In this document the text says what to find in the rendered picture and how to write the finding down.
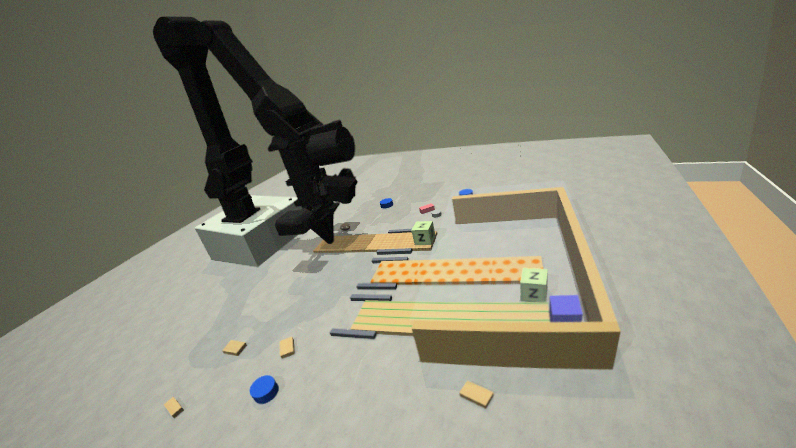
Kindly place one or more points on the light green cube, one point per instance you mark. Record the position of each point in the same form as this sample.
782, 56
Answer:
423, 233

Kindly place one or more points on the tan cube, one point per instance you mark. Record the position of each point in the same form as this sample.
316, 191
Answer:
173, 407

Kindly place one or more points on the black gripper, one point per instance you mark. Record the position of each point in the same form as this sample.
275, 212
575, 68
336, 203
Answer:
318, 218

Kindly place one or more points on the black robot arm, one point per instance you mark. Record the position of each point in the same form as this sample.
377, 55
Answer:
303, 141

